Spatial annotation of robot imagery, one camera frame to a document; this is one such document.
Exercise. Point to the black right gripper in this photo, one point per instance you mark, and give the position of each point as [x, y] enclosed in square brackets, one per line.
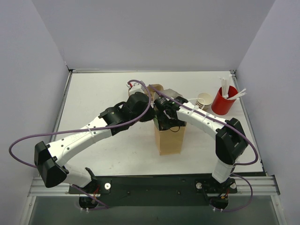
[167, 120]

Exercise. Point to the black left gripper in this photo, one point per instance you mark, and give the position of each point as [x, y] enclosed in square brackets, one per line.
[147, 115]

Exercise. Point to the brown paper bag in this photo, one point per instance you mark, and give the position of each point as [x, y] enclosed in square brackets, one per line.
[170, 141]

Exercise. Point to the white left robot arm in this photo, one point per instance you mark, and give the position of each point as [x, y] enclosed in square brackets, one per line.
[52, 159]

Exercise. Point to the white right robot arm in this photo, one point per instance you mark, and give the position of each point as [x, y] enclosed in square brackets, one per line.
[229, 144]

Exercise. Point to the brown pulp cup carrier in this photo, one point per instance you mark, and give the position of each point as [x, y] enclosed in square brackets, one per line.
[152, 89]

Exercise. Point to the stack of paper cups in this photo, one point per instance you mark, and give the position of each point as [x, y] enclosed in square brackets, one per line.
[204, 101]

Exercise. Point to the red cylindrical holder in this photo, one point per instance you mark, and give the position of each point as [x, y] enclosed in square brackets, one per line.
[220, 105]

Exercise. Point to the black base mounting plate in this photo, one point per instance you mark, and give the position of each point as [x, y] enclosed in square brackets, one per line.
[160, 190]

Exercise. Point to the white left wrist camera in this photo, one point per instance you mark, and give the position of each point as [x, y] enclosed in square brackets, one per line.
[134, 87]

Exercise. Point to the aluminium frame rail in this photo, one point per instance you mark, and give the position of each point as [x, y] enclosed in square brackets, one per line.
[261, 186]

